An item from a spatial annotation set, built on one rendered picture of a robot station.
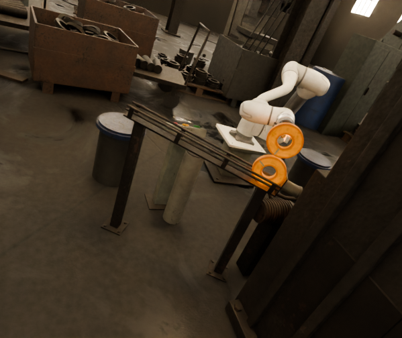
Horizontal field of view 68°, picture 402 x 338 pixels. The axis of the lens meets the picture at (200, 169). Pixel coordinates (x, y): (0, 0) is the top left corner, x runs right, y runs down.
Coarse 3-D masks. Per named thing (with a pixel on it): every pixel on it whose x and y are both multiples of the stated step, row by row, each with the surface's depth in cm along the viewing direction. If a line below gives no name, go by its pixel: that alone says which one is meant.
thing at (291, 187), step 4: (288, 180) 139; (288, 184) 138; (292, 184) 138; (296, 184) 140; (284, 188) 138; (288, 188) 138; (292, 188) 138; (296, 188) 138; (300, 188) 138; (288, 192) 140; (292, 192) 138; (296, 192) 138; (300, 192) 138; (296, 196) 139
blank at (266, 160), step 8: (256, 160) 138; (264, 160) 136; (272, 160) 135; (280, 160) 134; (256, 168) 138; (280, 168) 136; (256, 176) 140; (264, 176) 140; (272, 176) 140; (280, 176) 138; (264, 184) 141
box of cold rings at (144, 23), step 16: (80, 0) 440; (96, 0) 395; (112, 0) 451; (80, 16) 432; (96, 16) 406; (112, 16) 413; (128, 16) 421; (144, 16) 429; (128, 32) 433; (144, 32) 442; (144, 48) 455
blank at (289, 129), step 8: (272, 128) 129; (280, 128) 128; (288, 128) 127; (296, 128) 126; (272, 136) 130; (296, 136) 127; (272, 144) 131; (296, 144) 129; (272, 152) 133; (280, 152) 132; (288, 152) 131; (296, 152) 130
